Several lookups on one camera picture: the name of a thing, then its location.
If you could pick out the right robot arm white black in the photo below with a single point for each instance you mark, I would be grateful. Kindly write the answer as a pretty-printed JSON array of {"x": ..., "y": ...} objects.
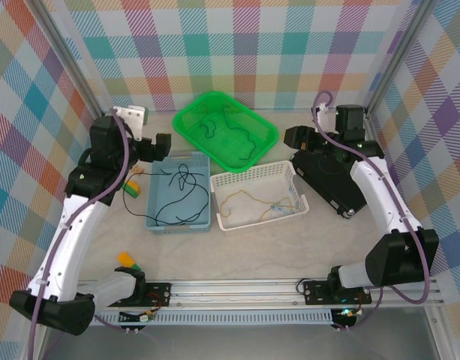
[{"x": 383, "y": 202}]

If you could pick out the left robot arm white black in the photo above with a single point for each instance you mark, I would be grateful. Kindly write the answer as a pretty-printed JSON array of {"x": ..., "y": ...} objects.
[{"x": 72, "y": 240}]

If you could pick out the small tan wooden block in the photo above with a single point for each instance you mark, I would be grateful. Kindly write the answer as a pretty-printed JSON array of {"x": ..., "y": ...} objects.
[{"x": 137, "y": 171}]

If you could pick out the yellow and green block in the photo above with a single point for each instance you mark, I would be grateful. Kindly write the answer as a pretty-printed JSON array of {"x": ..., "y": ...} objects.
[
  {"x": 126, "y": 258},
  {"x": 133, "y": 189}
]

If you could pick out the black flat case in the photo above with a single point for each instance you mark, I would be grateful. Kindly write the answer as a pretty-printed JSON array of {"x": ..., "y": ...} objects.
[{"x": 327, "y": 180}]

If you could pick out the light blue plastic tray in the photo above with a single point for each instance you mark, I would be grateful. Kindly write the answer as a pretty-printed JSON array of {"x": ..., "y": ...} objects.
[{"x": 164, "y": 195}]

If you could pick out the green plastic mesh basket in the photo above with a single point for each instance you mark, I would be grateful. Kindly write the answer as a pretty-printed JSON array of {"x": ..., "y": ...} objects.
[{"x": 229, "y": 150}]

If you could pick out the white plastic perforated basket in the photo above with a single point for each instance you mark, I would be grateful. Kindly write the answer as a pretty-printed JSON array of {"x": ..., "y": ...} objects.
[{"x": 248, "y": 213}]

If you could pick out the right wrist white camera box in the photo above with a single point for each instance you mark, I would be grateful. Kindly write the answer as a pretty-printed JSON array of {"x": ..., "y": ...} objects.
[{"x": 324, "y": 118}]

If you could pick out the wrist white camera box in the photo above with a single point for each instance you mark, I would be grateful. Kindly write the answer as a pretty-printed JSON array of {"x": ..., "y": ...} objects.
[
  {"x": 134, "y": 118},
  {"x": 324, "y": 118}
]

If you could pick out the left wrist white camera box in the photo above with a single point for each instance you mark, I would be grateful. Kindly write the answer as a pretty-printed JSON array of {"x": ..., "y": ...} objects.
[{"x": 134, "y": 118}]

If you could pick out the aluminium frame post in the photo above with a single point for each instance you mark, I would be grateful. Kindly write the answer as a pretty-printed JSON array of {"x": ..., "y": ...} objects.
[
  {"x": 70, "y": 63},
  {"x": 398, "y": 63}
]

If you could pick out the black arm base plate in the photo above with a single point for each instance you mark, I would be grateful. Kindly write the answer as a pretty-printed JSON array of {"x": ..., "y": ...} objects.
[
  {"x": 160, "y": 292},
  {"x": 316, "y": 292}
]

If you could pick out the aluminium mounting rail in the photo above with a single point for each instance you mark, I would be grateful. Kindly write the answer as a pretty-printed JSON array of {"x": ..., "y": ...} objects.
[{"x": 233, "y": 294}]

